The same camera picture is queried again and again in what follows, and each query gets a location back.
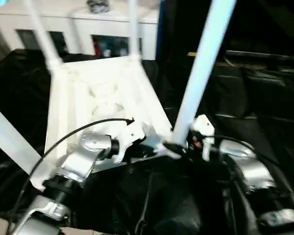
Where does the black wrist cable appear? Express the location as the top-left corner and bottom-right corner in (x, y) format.
(7, 117), (135, 231)
(211, 135), (280, 165)

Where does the white sideboard cabinet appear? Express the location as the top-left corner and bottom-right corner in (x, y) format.
(0, 0), (160, 60)

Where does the grey crumpled object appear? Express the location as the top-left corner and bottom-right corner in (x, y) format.
(87, 0), (110, 14)

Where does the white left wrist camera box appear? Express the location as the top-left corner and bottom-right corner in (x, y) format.
(113, 120), (148, 163)

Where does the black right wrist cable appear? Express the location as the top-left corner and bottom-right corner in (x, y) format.
(211, 135), (280, 165)

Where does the black low shelf board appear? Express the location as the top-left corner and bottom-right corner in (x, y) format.
(225, 50), (294, 61)

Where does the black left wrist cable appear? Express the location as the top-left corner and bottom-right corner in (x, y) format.
(7, 117), (135, 231)

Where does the white plastic table top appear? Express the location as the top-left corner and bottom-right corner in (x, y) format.
(29, 55), (184, 191)

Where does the black plastic mat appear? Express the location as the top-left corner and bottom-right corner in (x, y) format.
(0, 49), (294, 235)

